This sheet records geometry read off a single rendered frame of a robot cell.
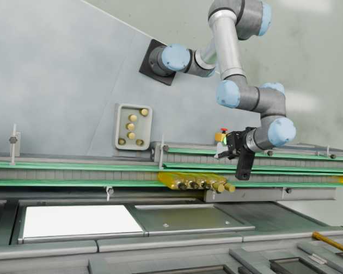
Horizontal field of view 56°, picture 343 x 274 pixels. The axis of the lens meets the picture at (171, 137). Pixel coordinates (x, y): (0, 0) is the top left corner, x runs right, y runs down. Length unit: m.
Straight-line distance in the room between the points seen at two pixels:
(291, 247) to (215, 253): 0.35
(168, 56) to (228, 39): 0.49
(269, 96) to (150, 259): 0.64
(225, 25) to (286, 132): 0.40
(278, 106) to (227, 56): 0.22
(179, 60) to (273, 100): 0.63
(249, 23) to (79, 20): 0.83
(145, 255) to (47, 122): 0.83
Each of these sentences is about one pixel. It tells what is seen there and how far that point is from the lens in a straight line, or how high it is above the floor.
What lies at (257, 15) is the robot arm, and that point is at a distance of 1.25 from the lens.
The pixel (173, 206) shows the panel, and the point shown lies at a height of 1.01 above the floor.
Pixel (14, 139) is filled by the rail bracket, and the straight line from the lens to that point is 1.39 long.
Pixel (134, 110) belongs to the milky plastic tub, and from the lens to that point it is 1.68.
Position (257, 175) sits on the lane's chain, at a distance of 1.94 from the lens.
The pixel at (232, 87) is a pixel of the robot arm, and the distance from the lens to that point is 0.93.
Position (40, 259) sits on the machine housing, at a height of 1.41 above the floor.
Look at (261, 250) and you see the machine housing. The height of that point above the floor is 1.43.
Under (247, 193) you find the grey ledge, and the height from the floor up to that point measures 0.88.
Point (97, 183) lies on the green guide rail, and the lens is 1.50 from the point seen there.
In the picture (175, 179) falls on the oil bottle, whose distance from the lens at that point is 1.46.
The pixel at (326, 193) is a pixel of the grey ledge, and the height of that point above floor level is 0.88.
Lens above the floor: 2.39
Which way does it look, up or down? 67 degrees down
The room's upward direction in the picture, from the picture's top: 107 degrees clockwise
